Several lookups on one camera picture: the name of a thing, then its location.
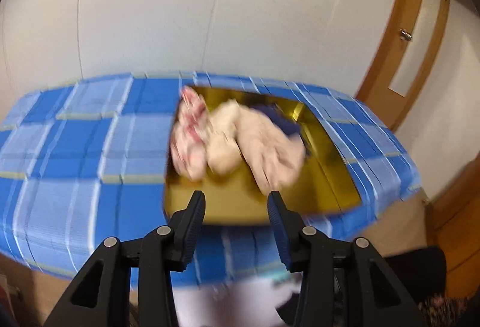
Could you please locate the black trouser leg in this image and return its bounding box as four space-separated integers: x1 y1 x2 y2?
385 247 447 326

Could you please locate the beige cream garment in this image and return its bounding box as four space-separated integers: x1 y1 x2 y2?
206 99 255 177

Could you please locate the dark red gold-lined box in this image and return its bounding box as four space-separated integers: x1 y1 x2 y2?
163 86 361 226

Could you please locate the blue plaid cloth cover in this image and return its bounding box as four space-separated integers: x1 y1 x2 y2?
1 72 421 277

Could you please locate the silver door handle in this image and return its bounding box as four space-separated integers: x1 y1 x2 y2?
399 29 413 41

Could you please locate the wooden door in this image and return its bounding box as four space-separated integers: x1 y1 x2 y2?
356 0 450 131

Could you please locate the navy blue garment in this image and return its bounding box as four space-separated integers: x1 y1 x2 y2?
252 104 301 137

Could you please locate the tan beige garment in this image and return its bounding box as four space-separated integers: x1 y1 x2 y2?
237 105 306 195

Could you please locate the pink floral garment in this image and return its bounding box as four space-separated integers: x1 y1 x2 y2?
170 86 210 181

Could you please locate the open white drawer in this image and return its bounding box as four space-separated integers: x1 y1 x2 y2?
173 273 301 326

